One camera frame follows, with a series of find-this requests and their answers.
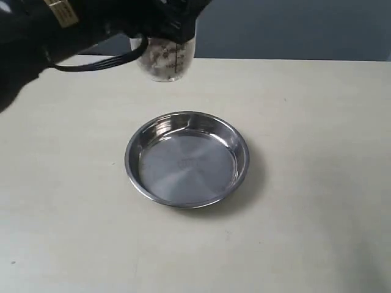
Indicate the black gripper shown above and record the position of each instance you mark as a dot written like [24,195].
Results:
[170,20]

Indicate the clear plastic shaker bottle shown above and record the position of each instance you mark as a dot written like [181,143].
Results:
[166,61]

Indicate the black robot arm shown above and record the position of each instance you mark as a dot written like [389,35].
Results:
[38,35]

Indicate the round stainless steel plate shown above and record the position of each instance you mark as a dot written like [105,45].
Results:
[186,159]

